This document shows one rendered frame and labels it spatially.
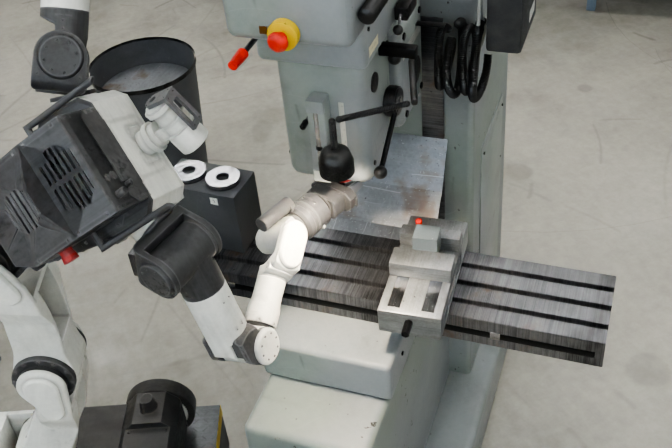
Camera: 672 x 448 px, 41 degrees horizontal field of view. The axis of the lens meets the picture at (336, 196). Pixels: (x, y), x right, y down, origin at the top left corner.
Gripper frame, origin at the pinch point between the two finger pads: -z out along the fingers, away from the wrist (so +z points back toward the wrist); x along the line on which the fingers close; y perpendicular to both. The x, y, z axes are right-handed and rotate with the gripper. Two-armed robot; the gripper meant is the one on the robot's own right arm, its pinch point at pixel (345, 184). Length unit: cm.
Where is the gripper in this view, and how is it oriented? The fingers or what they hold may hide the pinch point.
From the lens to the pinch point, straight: 217.8
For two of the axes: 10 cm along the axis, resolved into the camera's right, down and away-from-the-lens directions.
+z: -6.1, 5.2, -5.9
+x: -7.9, -3.3, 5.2
